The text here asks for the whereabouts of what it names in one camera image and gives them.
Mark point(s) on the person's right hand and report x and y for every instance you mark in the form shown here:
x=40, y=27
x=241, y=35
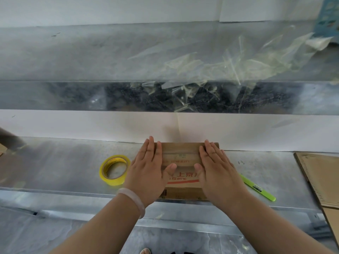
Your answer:
x=222, y=182

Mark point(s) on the beige sandal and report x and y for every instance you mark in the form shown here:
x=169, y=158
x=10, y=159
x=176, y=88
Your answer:
x=145, y=251

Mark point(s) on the green utility knife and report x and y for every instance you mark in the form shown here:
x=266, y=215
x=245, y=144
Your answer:
x=258, y=187

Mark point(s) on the yellow tape roll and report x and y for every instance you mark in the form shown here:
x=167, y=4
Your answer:
x=102, y=174

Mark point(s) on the pile of clear tape scraps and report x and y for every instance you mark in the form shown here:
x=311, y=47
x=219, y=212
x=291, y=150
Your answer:
x=238, y=66

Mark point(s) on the person's left forearm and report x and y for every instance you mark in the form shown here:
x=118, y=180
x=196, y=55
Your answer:
x=100, y=227

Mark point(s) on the large red-printed cardboard box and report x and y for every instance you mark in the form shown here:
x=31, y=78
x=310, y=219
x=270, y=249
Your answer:
x=2, y=150

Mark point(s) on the person's black trousers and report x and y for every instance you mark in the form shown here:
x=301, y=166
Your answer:
x=182, y=253

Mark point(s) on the person's left hand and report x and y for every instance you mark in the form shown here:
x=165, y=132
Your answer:
x=148, y=177

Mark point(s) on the blue plastic basket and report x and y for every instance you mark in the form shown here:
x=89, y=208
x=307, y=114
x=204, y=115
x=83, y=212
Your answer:
x=328, y=18

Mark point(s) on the person's right forearm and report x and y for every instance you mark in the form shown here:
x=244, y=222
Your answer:
x=272, y=230

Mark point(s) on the red-lettered cardboard box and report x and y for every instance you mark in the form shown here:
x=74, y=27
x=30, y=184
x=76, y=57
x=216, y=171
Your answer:
x=182, y=150

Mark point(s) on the plain perforated cardboard box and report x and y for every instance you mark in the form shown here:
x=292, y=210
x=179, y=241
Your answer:
x=323, y=177

